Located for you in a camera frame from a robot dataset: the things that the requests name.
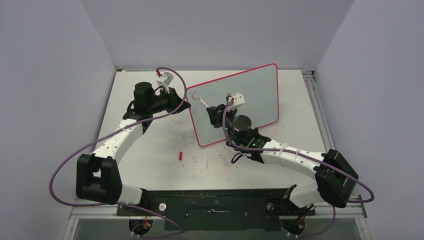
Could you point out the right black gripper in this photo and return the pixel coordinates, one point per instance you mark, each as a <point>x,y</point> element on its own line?
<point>216,114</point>

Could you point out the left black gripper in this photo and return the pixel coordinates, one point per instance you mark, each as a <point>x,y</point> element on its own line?
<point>176,99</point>

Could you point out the white red marker pen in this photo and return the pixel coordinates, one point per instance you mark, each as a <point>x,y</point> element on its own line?
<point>204,103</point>

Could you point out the pink framed whiteboard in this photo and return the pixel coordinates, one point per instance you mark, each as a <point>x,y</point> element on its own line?
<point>255,93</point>

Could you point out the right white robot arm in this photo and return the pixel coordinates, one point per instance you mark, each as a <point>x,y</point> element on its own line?
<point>334,177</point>

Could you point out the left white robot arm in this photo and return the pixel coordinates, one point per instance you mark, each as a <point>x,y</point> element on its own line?
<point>97,174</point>

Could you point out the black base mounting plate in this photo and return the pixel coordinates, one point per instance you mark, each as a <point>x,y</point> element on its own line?
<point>219,210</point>

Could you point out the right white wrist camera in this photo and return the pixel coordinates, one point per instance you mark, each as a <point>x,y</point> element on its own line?
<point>235,100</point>

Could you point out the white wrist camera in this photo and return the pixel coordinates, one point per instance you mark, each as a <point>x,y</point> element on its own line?
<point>235,100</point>
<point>164,79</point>

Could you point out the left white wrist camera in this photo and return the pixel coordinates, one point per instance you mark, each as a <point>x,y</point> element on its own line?
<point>164,79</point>

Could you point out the aluminium rail frame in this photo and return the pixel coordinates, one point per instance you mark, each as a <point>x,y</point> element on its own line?
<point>302,123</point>

